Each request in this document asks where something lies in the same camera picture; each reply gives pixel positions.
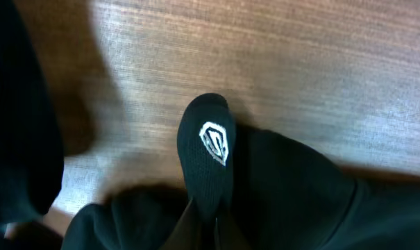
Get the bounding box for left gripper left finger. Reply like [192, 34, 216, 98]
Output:
[160, 199, 201, 250]

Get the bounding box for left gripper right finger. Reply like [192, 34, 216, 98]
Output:
[215, 210, 251, 250]

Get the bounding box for black t-shirt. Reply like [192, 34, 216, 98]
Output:
[62, 93, 420, 249]

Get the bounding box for folded black garment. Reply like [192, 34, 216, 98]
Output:
[0, 0, 64, 225]

